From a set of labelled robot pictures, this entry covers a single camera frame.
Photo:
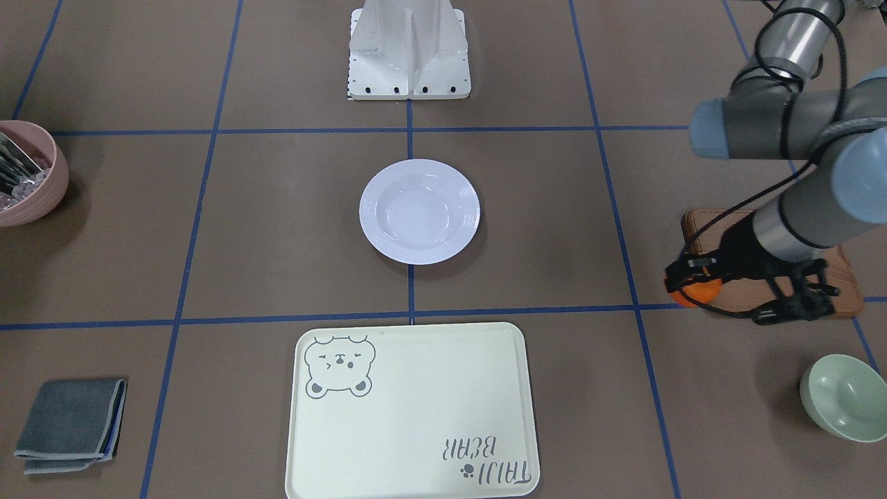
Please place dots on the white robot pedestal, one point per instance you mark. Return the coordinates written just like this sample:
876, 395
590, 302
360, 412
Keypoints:
402, 50

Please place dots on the cream bear tray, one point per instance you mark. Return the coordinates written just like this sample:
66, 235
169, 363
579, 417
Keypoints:
418, 411

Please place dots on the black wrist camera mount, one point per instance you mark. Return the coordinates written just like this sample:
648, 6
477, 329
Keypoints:
801, 292

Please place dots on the white plate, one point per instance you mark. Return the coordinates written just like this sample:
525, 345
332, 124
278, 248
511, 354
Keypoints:
419, 212

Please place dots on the metal scoop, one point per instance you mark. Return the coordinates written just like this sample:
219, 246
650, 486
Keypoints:
21, 175

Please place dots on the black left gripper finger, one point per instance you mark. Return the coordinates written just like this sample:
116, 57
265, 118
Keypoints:
690, 269

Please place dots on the wooden cutting board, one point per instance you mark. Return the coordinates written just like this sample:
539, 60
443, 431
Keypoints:
739, 295

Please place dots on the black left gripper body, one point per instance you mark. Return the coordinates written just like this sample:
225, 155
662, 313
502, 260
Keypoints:
737, 251

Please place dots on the pink bowl with ice cubes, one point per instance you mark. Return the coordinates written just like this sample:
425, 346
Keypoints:
36, 142

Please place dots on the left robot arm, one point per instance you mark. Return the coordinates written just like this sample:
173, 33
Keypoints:
769, 114

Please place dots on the green bowl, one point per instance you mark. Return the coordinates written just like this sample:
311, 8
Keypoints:
845, 397

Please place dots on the folded grey cloth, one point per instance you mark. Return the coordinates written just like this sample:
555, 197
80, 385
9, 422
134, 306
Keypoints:
72, 424

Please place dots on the orange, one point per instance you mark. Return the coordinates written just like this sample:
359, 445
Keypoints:
686, 291

